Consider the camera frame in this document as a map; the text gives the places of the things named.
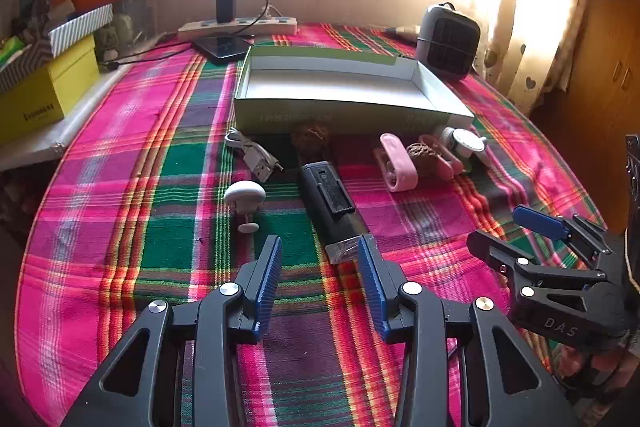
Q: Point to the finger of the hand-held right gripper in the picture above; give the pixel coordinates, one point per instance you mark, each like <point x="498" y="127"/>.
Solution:
<point x="540" y="221"/>
<point x="505" y="257"/>

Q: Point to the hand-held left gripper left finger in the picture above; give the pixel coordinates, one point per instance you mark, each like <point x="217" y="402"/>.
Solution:
<point x="267" y="287"/>

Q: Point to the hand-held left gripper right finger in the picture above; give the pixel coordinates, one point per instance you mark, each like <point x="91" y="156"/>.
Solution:
<point x="372" y="292"/>

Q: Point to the white panda suction hook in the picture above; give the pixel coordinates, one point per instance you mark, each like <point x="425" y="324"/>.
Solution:
<point x="245" y="194"/>

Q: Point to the black flashlight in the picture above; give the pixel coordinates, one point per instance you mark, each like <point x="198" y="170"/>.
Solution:
<point x="325" y="197"/>

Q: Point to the brown walnut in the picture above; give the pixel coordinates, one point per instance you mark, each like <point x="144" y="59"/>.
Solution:
<point x="422" y="159"/>
<point x="312" y="137"/>

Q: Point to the small clear jar white lid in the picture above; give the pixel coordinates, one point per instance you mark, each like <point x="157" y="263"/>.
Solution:
<point x="442" y="138"/>

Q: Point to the green and white cardboard box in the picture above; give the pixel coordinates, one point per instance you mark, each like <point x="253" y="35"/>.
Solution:
<point x="325" y="82"/>

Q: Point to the person's right hand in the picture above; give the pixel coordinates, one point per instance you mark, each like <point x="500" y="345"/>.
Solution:
<point x="575" y="362"/>

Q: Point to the small pink plastic clip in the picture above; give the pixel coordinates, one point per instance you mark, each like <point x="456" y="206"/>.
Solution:
<point x="447" y="167"/>

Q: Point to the plaid tablecloth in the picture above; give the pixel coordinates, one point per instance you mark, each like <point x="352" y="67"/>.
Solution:
<point x="150" y="207"/>

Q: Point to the heart print curtain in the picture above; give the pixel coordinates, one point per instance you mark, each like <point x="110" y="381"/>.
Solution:
<point x="530" y="32"/>

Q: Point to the grey fan heater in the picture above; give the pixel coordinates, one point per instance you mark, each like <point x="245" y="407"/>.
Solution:
<point x="450" y="42"/>

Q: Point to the beige handheld device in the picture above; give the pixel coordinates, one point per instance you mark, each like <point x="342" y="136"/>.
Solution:
<point x="402" y="33"/>

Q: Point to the black smartphone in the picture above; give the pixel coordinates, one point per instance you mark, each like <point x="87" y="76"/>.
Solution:
<point x="222" y="47"/>

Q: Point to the white side table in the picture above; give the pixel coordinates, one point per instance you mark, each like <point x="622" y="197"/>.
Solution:
<point x="75" y="127"/>

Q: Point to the beige power strip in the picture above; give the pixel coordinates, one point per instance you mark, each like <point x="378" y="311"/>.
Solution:
<point x="260" y="28"/>

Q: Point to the black charger adapter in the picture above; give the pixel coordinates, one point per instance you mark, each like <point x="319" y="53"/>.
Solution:
<point x="225" y="7"/>

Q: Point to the yellow box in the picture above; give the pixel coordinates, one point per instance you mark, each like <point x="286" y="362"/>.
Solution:
<point x="50" y="97"/>

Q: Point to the grey striped box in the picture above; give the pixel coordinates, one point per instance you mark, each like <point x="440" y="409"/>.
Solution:
<point x="80" y="29"/>

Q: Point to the green tissue pack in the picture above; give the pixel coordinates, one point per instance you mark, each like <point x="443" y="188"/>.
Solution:
<point x="12" y="49"/>

